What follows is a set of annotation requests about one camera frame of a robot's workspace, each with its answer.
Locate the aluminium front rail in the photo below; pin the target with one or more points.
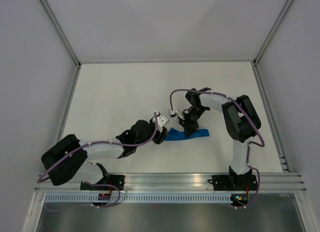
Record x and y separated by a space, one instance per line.
282 182

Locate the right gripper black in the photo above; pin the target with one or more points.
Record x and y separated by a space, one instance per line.
189 127

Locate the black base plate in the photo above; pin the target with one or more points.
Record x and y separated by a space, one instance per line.
115 182
222 183

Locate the blue cloth napkin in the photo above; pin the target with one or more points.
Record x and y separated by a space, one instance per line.
176 135

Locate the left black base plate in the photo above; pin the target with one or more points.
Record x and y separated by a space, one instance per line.
115 182

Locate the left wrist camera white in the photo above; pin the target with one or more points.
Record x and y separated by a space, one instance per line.
160 119

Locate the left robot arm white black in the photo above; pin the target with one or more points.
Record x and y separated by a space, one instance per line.
74 159

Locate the white slotted cable duct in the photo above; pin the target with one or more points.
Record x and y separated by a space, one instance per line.
222 198

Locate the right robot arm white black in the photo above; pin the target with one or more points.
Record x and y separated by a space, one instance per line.
241 121

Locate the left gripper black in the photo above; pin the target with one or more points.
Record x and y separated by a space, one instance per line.
161 136

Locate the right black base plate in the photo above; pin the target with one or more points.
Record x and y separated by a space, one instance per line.
222 183

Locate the left aluminium frame post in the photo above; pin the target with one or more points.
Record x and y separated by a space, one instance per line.
72 55

